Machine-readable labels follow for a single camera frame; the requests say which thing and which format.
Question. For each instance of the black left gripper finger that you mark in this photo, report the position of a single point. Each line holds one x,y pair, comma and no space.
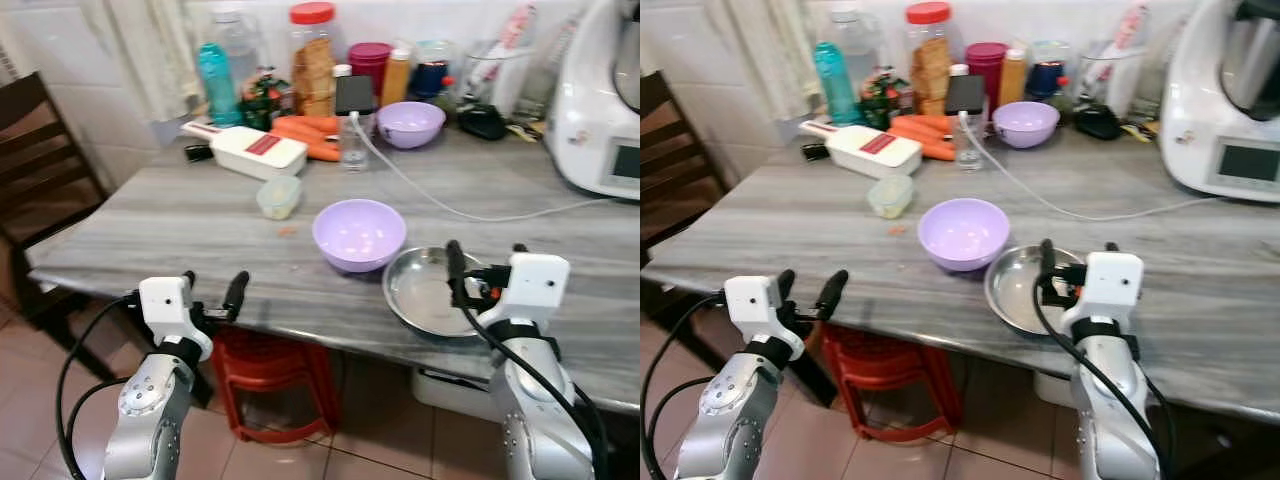
189,281
832,292
236,292
787,284

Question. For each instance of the round steel plate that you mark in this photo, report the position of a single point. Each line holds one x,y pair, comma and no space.
420,295
1012,290

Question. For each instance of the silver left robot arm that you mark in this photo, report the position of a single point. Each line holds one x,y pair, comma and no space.
150,405
725,410

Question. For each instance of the red plastic stool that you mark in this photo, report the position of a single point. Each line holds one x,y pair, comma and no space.
880,365
260,365

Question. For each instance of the large purple plastic bowl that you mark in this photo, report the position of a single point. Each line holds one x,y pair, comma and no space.
358,235
962,235

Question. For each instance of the small clear lidded container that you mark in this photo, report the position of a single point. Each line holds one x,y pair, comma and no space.
891,196
279,198

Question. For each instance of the white plastic bin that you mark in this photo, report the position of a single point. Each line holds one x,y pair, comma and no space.
450,390
1052,388

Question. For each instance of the black rounded gadget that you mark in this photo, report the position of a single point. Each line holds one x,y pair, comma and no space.
1097,122
482,122

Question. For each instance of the small black slicer part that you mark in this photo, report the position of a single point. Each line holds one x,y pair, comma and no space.
198,153
814,152

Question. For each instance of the clear drinking glass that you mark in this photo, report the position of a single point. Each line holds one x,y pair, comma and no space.
355,148
967,148

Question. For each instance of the small purple plastic bowl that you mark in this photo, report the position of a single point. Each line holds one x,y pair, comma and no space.
1025,124
410,125

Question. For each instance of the white slicer box red insert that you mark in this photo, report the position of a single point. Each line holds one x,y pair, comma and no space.
865,150
250,152

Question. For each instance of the white kitchen cooking machine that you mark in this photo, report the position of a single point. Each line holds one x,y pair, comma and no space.
1210,110
590,120

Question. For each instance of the dark wooden chair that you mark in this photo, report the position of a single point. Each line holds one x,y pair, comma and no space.
40,160
680,170

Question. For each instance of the clear utensil holder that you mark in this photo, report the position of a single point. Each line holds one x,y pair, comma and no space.
495,85
1110,88

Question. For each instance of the dark blue jar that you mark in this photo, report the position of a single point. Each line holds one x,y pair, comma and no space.
432,78
1048,78

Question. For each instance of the black smartphone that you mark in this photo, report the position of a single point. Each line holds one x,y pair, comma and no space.
965,94
355,95

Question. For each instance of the orange sauce bottle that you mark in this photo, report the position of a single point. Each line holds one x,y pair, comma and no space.
1012,78
396,78

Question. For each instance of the teal plastic bottle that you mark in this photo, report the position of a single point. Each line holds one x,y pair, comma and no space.
834,90
217,90

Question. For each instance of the green snack packet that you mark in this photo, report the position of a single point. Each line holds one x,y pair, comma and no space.
265,100
882,100

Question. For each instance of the magenta plastic canister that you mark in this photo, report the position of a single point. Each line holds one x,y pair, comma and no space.
986,62
370,62

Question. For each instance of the red white packet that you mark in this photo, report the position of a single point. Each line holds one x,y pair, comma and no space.
515,35
1130,35

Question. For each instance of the red lidded snack jar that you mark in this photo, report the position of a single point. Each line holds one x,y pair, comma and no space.
313,70
929,70

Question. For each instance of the beige hanging cloth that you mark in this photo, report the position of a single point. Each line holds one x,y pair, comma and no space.
140,50
760,50

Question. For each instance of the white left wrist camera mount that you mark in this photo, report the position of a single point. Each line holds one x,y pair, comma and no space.
752,305
165,305

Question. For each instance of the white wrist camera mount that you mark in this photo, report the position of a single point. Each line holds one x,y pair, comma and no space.
535,285
1112,285
165,305
752,305

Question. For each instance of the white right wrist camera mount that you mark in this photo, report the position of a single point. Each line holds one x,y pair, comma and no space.
1112,285
535,285

